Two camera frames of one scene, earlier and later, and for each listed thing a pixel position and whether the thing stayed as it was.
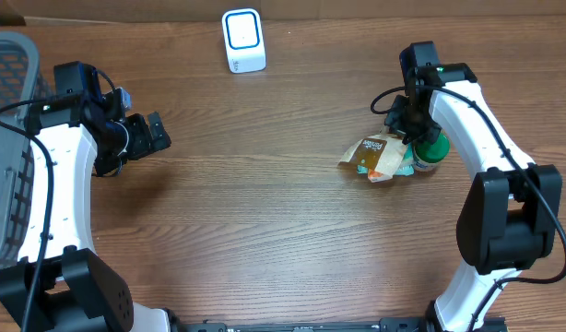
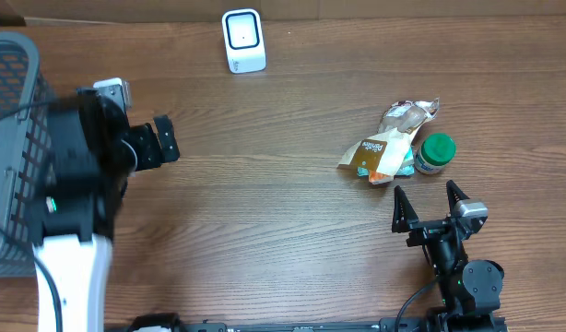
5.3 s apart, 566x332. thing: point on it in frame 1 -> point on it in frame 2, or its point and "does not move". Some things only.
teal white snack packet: [405, 168] does not move
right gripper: [395, 123] -> [405, 216]
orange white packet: [375, 177] does not move
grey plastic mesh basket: [13, 77] does not move
